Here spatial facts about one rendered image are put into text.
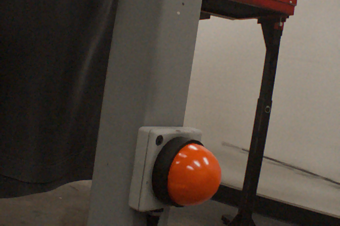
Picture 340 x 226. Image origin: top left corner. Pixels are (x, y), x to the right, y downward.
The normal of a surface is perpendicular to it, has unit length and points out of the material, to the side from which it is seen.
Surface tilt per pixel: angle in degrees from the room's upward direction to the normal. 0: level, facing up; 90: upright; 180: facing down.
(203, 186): 100
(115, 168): 90
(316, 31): 90
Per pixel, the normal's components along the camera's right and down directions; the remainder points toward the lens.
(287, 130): -0.62, -0.05
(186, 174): -0.22, -0.14
